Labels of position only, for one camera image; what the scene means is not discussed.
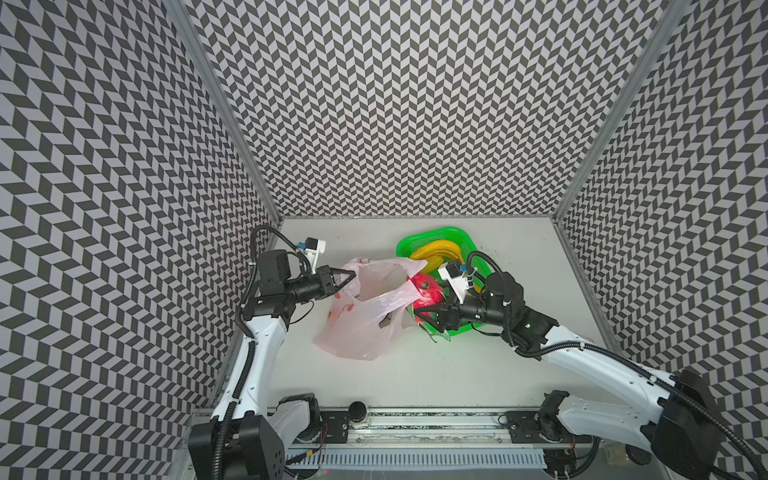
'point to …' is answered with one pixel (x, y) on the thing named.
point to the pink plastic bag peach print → (365, 308)
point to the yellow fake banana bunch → (436, 253)
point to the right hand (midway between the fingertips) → (422, 311)
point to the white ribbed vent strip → (418, 459)
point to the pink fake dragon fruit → (430, 289)
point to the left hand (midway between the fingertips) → (355, 277)
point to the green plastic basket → (408, 239)
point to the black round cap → (638, 455)
